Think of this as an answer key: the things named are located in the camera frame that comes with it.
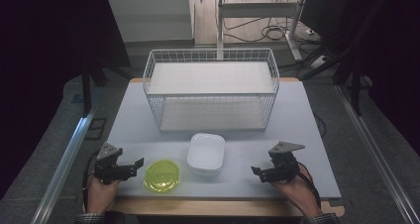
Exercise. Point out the black tripod stand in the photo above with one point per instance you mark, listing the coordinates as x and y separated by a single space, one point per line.
355 85
87 85

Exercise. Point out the person's right hand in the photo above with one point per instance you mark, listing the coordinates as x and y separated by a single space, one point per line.
302 194

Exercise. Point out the person's left hand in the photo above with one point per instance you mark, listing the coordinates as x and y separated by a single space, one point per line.
99 197

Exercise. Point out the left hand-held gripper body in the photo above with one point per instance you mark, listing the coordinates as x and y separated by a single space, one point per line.
107 169

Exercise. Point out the white cabinet panel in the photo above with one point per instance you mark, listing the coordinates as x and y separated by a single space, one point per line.
152 17

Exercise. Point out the grey table mat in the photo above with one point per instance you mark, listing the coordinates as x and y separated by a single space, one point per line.
264 138

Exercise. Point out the white power strip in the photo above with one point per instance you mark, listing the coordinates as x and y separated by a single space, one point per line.
318 62

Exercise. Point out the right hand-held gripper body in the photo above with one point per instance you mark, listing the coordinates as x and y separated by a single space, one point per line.
284 166

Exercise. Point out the aluminium rail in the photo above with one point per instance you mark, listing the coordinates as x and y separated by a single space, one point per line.
373 151
62 168

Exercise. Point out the green translucent round bowl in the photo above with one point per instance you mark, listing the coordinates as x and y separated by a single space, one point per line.
162 177

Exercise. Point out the white metal desk frame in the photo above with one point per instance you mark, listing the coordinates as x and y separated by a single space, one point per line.
257 10

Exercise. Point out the white square bowl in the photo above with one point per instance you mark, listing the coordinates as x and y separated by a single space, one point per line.
206 154

